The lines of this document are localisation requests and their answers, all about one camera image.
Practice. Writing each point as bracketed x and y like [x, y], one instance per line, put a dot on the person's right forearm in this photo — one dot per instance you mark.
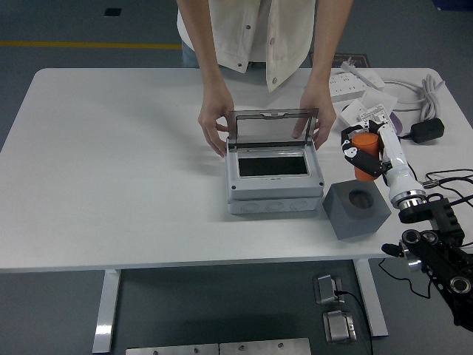
[212, 74]

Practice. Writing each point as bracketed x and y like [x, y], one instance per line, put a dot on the white power strip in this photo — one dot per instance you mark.
[347, 85]

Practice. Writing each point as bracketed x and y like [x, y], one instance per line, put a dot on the person's left hand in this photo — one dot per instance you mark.
[325, 111]

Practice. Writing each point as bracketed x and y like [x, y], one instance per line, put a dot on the white power plug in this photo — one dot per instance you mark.
[350, 66]

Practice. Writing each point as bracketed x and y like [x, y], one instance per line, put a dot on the grey metal floor plate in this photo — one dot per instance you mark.
[264, 347]
[170, 350]

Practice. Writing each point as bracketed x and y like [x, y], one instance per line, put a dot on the grey plastic junction box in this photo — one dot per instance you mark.
[273, 190]

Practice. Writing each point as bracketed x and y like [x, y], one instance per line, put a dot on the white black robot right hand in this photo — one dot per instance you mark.
[401, 174]

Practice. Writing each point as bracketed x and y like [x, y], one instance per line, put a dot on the person's left forearm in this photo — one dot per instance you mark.
[329, 55]

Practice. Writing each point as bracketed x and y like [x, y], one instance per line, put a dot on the blue object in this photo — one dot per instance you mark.
[454, 3]

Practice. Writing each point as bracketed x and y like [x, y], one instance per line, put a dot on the orange cylindrical battery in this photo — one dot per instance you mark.
[366, 144]

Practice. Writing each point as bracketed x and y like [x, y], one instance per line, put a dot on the person's right hand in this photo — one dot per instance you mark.
[212, 118]

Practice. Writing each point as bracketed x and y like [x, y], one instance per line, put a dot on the smoked transparent box lid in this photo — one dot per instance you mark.
[271, 127]

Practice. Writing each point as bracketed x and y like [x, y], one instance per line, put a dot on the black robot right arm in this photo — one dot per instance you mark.
[436, 218]

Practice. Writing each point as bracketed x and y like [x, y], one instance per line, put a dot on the purple plastic tray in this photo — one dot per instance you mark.
[395, 124]

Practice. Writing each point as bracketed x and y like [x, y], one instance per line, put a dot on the grey foam block holder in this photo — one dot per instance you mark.
[351, 225]

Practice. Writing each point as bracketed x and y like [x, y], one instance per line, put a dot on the small white flat box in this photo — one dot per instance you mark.
[377, 98]

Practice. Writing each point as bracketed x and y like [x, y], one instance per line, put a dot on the black square floor cover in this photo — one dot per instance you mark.
[112, 12]

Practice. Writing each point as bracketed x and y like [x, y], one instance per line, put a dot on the white wall socket plate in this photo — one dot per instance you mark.
[349, 114]

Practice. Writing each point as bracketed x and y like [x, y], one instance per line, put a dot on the dark floor sign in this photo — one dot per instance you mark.
[354, 59]

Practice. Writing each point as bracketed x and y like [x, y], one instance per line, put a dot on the person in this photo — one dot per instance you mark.
[258, 29]

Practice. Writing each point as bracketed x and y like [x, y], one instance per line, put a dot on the silver floor socket box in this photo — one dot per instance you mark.
[327, 288]
[338, 327]

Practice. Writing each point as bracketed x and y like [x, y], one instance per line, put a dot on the printed white socket module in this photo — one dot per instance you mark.
[375, 114]

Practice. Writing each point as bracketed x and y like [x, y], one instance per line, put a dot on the white table leg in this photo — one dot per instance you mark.
[371, 296]
[105, 310]

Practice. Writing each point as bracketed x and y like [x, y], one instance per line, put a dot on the black power adapter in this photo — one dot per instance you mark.
[428, 131]

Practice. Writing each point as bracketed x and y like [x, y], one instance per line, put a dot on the white rectangular adapter block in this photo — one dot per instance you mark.
[371, 78]

